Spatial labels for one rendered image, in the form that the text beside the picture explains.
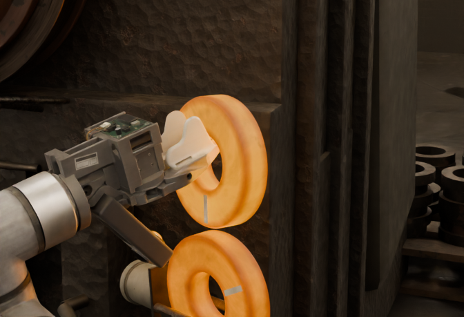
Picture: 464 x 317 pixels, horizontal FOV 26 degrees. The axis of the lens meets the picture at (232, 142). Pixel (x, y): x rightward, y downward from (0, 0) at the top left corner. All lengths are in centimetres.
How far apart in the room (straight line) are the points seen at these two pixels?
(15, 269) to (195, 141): 24
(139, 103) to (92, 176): 42
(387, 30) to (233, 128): 111
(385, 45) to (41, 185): 127
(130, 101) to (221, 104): 37
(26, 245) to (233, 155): 25
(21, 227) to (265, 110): 50
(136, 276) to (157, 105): 27
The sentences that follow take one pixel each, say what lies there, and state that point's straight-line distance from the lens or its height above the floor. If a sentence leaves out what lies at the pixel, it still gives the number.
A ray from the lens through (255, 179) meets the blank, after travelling 111.
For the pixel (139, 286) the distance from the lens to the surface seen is 131.
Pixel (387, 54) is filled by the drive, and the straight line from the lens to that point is 219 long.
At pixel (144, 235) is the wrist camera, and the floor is 81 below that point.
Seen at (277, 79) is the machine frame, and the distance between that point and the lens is 144.
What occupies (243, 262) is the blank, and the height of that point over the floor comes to 76.
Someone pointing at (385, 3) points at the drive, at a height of 94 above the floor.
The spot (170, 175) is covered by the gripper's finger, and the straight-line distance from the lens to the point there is 109.
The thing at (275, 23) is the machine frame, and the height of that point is 99.
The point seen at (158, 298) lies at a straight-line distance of 127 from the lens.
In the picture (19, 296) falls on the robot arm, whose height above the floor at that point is 78.
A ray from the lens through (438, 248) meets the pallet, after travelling 302.
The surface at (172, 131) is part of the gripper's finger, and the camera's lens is 114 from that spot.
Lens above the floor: 118
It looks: 14 degrees down
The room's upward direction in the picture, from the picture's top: straight up
